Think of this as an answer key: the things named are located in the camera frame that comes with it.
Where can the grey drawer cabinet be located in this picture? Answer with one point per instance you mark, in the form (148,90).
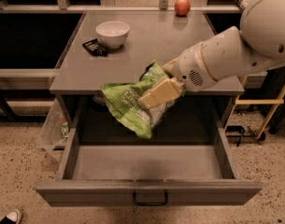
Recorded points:
(154,36)

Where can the white ceramic bowl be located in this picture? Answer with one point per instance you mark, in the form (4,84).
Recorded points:
(113,34)

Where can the open grey top drawer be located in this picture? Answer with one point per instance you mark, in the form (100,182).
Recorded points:
(109,174)

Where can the small black packet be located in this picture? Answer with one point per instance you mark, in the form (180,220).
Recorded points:
(95,48)

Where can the black and white shoe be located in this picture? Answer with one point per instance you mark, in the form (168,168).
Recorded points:
(12,217)

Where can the green rice chip bag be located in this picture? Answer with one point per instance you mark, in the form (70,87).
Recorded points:
(122,102)

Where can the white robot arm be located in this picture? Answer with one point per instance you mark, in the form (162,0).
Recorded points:
(258,44)

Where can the black chair leg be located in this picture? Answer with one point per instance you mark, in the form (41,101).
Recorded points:
(6,108)

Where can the black drawer handle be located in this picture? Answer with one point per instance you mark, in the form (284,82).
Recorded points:
(150,199)

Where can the clear plastic bag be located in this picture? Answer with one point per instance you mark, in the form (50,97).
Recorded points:
(54,132)

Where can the red apple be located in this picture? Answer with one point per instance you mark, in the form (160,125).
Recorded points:
(182,7)

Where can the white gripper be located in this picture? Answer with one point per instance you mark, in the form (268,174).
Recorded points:
(189,67)

